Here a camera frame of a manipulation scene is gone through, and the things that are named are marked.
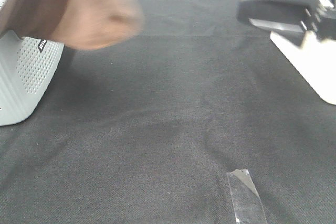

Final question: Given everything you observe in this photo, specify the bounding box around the white storage box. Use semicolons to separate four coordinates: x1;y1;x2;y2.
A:
270;32;335;105

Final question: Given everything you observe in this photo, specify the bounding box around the clear tape strip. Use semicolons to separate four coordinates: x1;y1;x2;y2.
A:
226;169;267;224

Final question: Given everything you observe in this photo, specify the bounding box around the grey perforated laundry basket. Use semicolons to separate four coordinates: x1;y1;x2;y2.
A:
1;30;64;126

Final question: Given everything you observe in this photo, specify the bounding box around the brown towel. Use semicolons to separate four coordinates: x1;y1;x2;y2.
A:
1;0;143;50

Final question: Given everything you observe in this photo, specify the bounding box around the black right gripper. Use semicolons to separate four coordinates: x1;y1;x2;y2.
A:
236;0;335;47

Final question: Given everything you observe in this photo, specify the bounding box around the black table cloth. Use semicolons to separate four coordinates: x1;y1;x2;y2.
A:
1;0;335;223

